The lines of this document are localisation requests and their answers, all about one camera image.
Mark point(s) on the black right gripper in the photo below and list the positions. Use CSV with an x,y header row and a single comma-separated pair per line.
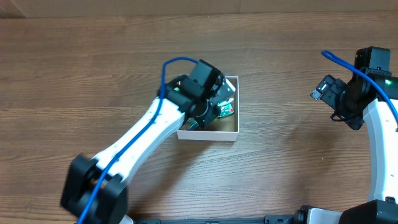
x,y
356,121

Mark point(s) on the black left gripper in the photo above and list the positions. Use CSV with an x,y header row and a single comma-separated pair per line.
x,y
206,119

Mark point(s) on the green soap bar package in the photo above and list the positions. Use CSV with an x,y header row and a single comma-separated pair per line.
x,y
226,108

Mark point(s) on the Colgate toothpaste tube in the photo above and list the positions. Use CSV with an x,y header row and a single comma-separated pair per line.
x,y
189,126

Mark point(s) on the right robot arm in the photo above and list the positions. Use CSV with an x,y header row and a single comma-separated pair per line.
x,y
380,119

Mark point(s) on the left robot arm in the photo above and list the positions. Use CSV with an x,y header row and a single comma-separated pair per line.
x,y
96,189

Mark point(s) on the white cardboard box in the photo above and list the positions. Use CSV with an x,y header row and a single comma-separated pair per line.
x,y
224,129

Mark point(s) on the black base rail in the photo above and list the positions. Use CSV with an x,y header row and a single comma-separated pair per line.
x,y
214,220

